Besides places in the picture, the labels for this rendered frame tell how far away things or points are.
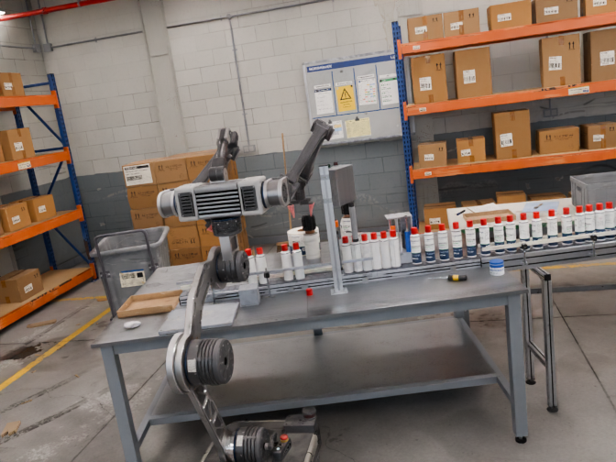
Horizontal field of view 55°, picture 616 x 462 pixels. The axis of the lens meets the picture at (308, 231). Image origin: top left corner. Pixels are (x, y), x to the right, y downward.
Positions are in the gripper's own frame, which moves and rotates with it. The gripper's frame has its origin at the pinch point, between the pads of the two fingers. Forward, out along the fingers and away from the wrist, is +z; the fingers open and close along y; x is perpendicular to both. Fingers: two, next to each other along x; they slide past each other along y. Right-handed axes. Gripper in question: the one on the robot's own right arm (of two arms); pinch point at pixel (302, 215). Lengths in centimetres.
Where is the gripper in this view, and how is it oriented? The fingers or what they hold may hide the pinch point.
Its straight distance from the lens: 328.2
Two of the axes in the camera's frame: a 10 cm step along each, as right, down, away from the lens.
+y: -9.7, 0.7, 2.2
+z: 1.2, 9.7, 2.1
